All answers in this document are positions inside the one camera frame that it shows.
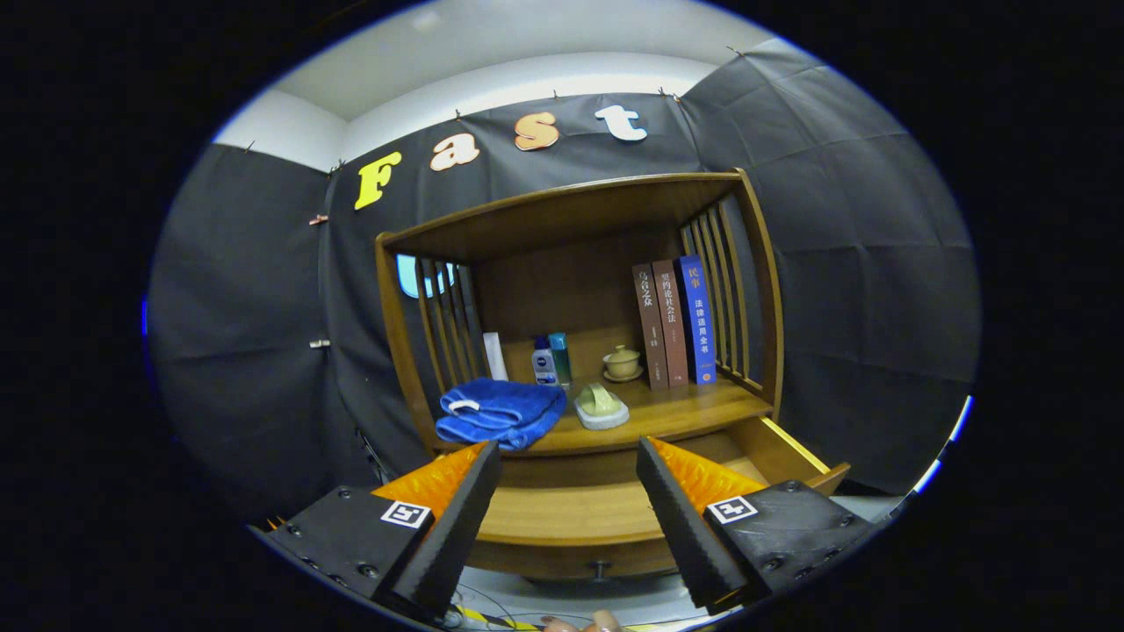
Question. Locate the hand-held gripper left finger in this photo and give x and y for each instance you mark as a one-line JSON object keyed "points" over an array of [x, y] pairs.
{"points": [[448, 544]]}

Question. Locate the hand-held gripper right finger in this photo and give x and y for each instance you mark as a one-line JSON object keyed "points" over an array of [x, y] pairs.
{"points": [[685, 535]]}

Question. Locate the wooden drawer with black knob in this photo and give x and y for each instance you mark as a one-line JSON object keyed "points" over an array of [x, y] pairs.
{"points": [[571, 518]]}

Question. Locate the pale green brush white base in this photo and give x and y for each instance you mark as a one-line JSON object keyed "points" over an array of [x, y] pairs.
{"points": [[600, 405]]}

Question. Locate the wooden countertop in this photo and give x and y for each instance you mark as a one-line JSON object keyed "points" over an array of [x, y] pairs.
{"points": [[685, 408]]}

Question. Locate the wooden cabinet with shelf hutch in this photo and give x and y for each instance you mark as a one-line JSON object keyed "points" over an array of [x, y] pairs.
{"points": [[571, 290]]}

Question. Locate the yellow black floor tape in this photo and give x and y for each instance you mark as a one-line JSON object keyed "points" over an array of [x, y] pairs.
{"points": [[492, 619]]}

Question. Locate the blue folded towel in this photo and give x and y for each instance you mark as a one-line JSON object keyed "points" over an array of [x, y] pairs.
{"points": [[500, 412]]}

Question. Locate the beige lidded teacup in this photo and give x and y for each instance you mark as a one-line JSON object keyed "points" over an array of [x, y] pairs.
{"points": [[622, 364]]}

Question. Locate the white carton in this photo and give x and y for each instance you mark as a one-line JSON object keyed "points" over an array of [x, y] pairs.
{"points": [[495, 355]]}

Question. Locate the white bottle with blue label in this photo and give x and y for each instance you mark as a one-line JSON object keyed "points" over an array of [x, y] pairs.
{"points": [[543, 369]]}

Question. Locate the dark brown book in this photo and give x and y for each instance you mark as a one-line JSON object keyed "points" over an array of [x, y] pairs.
{"points": [[652, 333]]}

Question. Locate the blue book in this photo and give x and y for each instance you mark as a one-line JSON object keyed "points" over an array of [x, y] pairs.
{"points": [[696, 325]]}

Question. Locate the reddish brown book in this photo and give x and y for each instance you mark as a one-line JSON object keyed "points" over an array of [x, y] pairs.
{"points": [[672, 325]]}

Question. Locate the teal bottle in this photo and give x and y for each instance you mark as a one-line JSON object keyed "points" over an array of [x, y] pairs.
{"points": [[560, 355]]}

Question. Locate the black backdrop cloth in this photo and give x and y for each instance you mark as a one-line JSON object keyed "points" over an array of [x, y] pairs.
{"points": [[861, 263]]}

